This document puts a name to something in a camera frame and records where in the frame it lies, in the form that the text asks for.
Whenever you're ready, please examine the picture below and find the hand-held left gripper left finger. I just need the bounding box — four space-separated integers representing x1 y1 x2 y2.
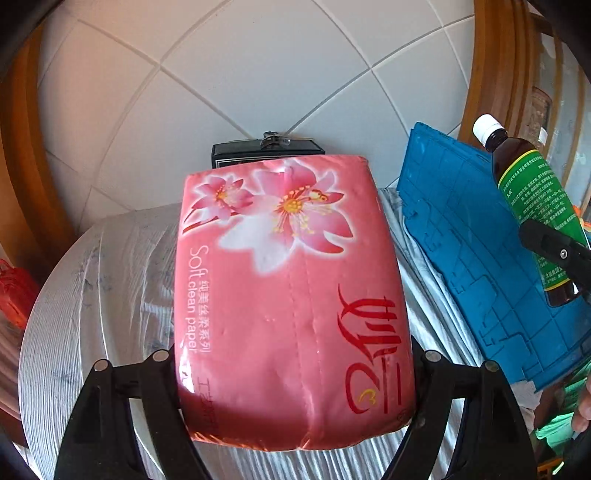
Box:
53 348 213 480

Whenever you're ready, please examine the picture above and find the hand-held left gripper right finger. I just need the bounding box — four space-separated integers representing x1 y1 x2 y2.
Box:
392 342 539 480

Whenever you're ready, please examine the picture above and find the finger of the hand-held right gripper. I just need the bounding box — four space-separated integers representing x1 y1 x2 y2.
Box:
518 219 591 296

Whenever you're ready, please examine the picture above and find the brown bottle green label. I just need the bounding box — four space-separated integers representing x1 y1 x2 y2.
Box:
472 114 587 308

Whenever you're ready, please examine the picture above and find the pink tissue paper pack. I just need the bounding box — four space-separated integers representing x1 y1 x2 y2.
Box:
174 154 415 450

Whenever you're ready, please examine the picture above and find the person's right hand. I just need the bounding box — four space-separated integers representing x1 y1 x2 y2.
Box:
573 376 591 433

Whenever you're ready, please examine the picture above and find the blue silicone mat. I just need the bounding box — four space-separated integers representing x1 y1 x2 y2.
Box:
397 122 591 393

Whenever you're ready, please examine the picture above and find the red bag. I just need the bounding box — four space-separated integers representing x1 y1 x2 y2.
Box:
0 258 41 329

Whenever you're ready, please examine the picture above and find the black framed box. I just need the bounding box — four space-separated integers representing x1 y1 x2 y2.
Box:
212 131 325 171

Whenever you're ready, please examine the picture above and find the wooden cabinet frame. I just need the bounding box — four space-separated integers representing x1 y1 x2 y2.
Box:
459 0 591 195

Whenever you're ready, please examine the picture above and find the curved wooden frame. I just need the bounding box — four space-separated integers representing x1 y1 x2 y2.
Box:
0 28 81 282

